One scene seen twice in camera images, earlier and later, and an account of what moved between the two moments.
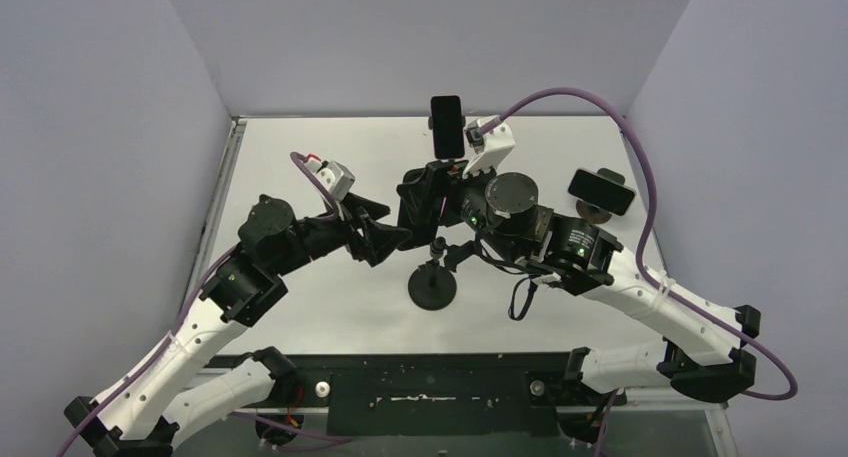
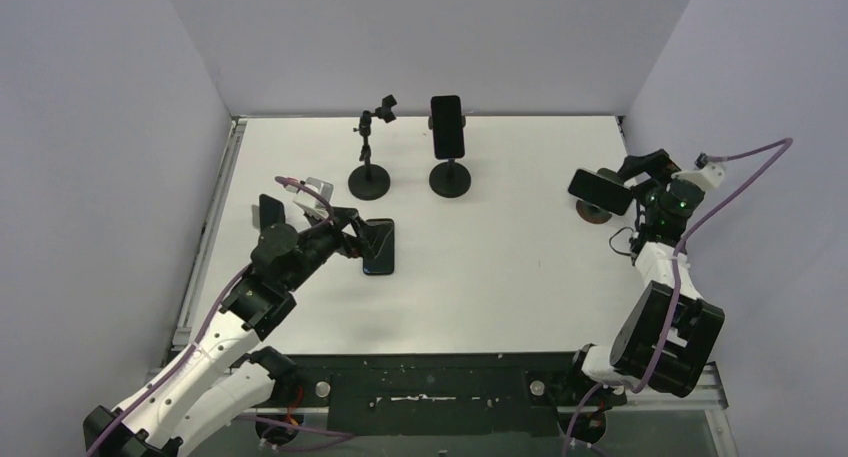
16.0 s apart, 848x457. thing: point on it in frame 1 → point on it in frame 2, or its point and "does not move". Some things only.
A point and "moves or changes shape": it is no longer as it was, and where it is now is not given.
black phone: (602, 191) does not move
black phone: (423, 194) moves or changes shape
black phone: (447, 127) does not move
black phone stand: (432, 286) → (369, 182)
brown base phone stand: (593, 213) does not move
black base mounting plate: (455, 394) does not move
